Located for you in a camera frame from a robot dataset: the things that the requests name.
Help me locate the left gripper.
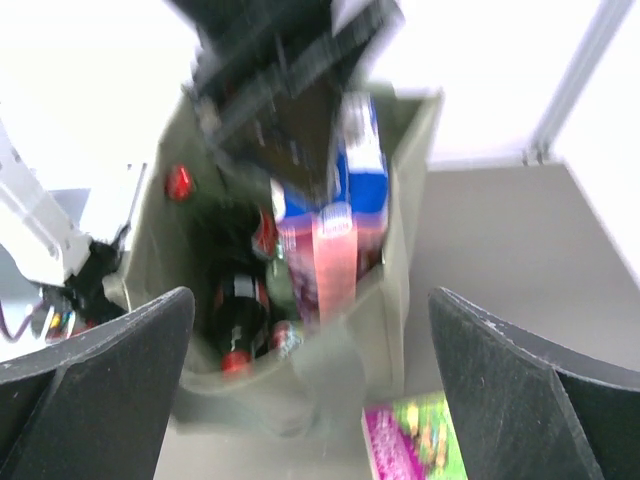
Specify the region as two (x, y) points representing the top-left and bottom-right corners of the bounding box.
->
(172, 1), (402, 205)

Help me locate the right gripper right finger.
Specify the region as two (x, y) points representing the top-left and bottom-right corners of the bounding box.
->
(428, 288), (639, 479)

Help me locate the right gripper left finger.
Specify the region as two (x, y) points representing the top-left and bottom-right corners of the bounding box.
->
(1, 287), (195, 480)

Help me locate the blue juice carton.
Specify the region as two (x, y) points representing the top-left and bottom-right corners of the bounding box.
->
(271, 92), (390, 323)

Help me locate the green canvas bag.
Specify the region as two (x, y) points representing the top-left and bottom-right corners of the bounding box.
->
(106, 85), (444, 437)

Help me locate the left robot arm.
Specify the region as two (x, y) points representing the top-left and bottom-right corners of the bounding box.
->
(1, 1), (402, 323)

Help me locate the lying cola bottle red cap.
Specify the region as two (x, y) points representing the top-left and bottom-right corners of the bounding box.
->
(205, 203), (277, 375)

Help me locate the purple treehouse book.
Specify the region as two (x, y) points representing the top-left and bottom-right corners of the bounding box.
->
(361, 391), (467, 480)

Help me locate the upright cola bottle red cap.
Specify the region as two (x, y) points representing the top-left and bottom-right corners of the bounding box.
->
(165, 164), (196, 203)

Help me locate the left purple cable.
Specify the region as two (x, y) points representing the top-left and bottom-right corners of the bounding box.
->
(0, 299), (46, 346)

